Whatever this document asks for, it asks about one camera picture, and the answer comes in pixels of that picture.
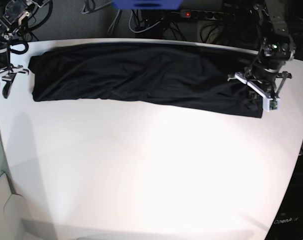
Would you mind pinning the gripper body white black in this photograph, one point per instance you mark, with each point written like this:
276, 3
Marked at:
9, 74
264, 88

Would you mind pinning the dark navy long-sleeve shirt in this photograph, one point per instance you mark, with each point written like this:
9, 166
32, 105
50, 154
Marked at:
183, 76

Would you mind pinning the black OpenArm base box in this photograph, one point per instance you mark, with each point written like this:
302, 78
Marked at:
288, 223

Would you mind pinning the blue box at top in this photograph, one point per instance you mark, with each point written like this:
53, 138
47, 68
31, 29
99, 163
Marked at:
147, 4

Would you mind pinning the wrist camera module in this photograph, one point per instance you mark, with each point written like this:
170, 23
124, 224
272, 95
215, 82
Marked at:
270, 104

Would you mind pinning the black power strip red switch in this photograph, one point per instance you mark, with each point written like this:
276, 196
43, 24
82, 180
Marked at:
202, 15

